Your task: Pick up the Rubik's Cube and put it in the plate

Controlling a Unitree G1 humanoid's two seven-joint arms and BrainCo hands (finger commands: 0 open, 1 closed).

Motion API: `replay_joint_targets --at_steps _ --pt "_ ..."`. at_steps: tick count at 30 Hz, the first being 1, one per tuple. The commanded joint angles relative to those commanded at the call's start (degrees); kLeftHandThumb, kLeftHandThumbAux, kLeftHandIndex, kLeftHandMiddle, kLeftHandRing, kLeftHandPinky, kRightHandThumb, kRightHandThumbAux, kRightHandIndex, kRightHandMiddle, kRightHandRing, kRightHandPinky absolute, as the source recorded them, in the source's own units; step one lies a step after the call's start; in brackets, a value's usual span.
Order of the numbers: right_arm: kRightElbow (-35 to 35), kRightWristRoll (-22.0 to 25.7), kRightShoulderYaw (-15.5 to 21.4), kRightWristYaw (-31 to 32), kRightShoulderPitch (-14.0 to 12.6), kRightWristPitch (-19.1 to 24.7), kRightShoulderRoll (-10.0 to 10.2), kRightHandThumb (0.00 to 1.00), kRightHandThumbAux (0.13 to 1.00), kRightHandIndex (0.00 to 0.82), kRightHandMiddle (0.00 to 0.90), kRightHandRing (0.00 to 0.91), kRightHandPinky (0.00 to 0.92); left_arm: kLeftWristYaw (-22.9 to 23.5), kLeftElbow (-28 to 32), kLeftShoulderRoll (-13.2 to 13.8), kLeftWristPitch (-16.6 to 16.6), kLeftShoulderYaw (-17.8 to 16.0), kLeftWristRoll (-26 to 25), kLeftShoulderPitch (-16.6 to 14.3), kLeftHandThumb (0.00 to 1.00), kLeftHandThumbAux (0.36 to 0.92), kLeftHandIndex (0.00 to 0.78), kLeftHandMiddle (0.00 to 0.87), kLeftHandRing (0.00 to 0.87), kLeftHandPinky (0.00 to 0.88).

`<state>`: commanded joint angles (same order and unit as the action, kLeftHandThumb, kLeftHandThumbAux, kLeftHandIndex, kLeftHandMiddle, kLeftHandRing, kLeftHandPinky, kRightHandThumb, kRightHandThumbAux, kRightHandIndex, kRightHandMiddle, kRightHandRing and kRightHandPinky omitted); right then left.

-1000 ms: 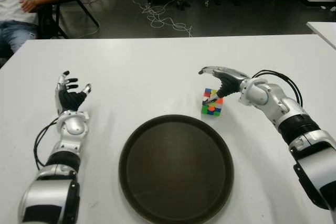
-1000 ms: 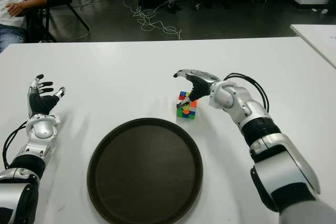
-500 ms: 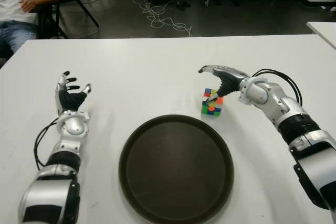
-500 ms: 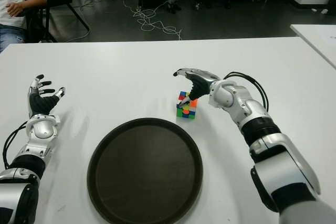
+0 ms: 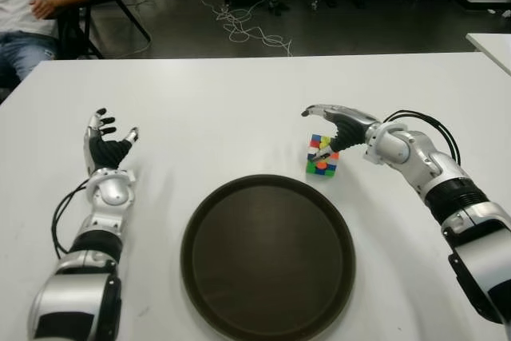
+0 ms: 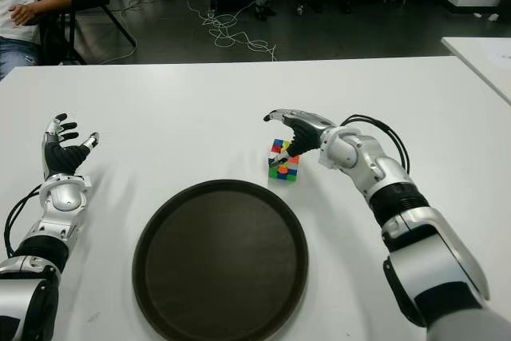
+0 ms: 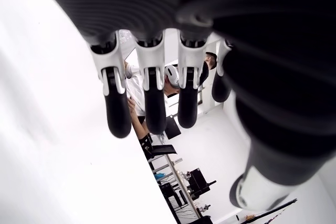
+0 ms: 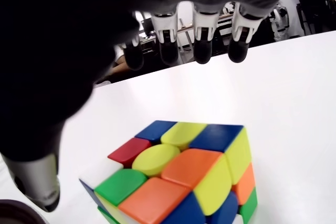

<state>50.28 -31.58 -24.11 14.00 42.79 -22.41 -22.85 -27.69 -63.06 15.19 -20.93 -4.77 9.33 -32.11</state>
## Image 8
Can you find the dark round plate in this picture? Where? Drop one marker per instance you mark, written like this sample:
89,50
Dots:
15,213

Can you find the black frame chair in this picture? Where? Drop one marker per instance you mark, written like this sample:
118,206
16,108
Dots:
312,22

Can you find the multicoloured Rubik's cube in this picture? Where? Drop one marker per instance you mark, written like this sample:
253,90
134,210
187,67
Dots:
178,176

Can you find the silver humanoid robot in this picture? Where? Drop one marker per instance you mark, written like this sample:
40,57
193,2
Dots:
280,22

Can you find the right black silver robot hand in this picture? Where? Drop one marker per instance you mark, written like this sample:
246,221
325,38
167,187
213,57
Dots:
52,37

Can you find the person in white shirt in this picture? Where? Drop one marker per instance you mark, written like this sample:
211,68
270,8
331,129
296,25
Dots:
120,61

